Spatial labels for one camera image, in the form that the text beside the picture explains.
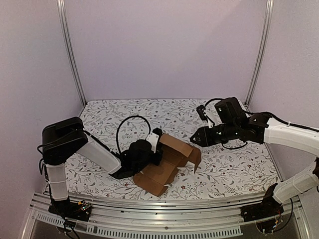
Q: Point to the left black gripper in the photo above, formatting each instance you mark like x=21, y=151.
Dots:
x=157, y=161

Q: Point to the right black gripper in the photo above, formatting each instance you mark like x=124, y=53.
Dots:
x=208, y=135

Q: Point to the brown cardboard box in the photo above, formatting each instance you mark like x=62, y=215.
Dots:
x=176, y=154

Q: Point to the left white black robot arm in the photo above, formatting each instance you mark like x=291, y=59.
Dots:
x=63, y=139

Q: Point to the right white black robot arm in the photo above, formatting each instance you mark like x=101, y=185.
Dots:
x=261, y=128

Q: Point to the floral patterned table mat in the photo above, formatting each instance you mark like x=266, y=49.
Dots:
x=230, y=170

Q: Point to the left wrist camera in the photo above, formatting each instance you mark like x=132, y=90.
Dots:
x=153, y=138

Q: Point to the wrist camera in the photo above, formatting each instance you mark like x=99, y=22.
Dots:
x=153, y=138
x=206, y=115

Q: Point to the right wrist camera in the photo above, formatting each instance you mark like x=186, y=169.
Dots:
x=206, y=115

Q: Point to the front aluminium rail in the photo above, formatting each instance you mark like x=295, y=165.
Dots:
x=192, y=219

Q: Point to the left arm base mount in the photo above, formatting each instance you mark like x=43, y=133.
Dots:
x=74, y=210

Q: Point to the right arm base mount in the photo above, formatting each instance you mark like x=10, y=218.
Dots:
x=266, y=208

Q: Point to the right aluminium frame post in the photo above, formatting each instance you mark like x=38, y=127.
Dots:
x=261, y=51

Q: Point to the aluminium frame post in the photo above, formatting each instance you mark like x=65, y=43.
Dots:
x=261, y=51
x=69, y=50

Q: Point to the left aluminium frame post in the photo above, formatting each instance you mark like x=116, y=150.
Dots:
x=69, y=50

